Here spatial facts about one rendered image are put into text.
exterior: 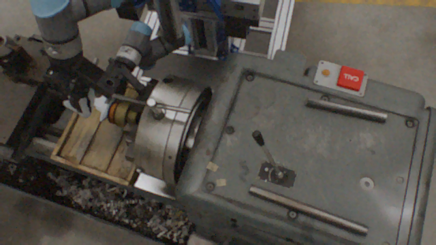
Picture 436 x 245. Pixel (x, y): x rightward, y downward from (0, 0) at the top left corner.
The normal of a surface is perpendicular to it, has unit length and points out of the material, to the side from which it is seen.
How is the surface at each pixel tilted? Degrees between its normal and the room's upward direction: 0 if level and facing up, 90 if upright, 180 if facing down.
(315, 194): 0
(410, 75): 0
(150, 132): 28
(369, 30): 0
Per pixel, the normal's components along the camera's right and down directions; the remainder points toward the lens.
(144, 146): -0.26, 0.33
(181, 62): -0.04, -0.39
